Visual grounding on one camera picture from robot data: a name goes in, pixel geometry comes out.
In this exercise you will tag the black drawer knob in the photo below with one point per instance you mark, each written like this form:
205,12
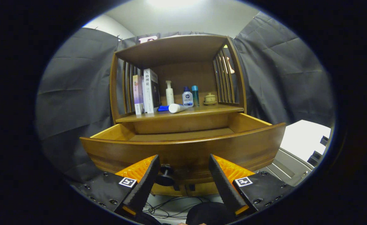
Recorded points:
166,178

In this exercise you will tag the ceramic lidded teacup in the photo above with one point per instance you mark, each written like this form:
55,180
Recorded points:
210,99

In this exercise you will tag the wooden drawer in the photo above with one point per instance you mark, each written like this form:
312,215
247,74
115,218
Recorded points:
186,150

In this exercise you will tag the dark round object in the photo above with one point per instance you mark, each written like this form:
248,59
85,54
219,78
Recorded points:
210,214

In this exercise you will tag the wooden countertop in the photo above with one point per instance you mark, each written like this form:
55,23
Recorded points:
208,110

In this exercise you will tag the white lotion bottle blue cap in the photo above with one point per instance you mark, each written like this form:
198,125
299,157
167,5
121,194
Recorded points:
187,99

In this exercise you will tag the wooden cabinet door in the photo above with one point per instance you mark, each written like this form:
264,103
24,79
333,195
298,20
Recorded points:
164,190
205,189

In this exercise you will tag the teal bottle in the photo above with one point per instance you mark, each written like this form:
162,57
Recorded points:
195,97

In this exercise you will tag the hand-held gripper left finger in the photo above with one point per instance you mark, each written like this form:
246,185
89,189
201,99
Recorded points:
146,184

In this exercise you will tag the wooden cabinet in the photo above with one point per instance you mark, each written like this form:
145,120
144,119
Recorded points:
171,50

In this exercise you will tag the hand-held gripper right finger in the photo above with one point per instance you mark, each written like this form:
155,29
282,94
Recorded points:
222,184

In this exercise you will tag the grey ribbed plastic object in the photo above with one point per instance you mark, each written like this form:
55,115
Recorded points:
286,167

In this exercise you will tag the blue folded cloth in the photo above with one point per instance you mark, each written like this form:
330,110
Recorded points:
163,108

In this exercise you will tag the white pump bottle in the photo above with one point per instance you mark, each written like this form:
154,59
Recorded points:
170,95

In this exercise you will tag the white squeeze tube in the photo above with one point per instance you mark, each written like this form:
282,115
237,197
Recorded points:
174,108

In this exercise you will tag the white book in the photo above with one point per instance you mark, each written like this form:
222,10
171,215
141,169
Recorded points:
148,90

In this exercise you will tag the black backdrop cloth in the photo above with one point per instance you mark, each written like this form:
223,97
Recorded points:
74,93

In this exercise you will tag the purple book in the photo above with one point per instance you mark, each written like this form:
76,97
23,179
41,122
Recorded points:
137,93

